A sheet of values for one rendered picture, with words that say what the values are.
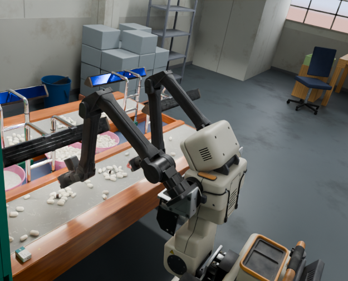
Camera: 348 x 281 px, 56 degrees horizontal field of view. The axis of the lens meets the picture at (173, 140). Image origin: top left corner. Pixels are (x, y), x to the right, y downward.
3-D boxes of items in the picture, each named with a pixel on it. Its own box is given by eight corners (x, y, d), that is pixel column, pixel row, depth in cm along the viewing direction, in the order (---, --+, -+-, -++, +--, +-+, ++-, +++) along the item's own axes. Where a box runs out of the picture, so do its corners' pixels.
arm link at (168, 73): (158, 63, 152) (168, 62, 160) (141, 82, 159) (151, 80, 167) (217, 139, 148) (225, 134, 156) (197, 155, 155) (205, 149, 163)
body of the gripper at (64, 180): (55, 177, 159) (63, 174, 155) (72, 169, 167) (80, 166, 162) (60, 189, 160) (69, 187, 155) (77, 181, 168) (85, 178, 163)
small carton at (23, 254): (31, 257, 132) (31, 253, 132) (23, 262, 130) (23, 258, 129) (23, 249, 135) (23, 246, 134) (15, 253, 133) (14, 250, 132)
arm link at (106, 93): (87, 83, 120) (107, 77, 127) (76, 106, 129) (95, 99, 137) (163, 177, 114) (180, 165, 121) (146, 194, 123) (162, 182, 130)
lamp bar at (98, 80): (146, 76, 282) (147, 68, 278) (91, 88, 234) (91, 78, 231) (140, 73, 285) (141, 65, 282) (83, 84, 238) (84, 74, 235)
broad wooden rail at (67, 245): (221, 160, 268) (227, 141, 260) (9, 311, 130) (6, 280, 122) (209, 154, 274) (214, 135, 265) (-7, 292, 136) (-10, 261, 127)
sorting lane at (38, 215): (213, 140, 267) (214, 137, 266) (-10, 269, 129) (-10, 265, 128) (184, 126, 281) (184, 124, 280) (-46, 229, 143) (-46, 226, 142)
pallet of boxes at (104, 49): (126, 88, 547) (134, 22, 498) (161, 102, 518) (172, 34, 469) (78, 102, 463) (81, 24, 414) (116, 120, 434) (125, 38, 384)
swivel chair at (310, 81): (323, 117, 595) (349, 57, 544) (289, 110, 598) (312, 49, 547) (314, 105, 653) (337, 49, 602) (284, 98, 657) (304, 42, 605)
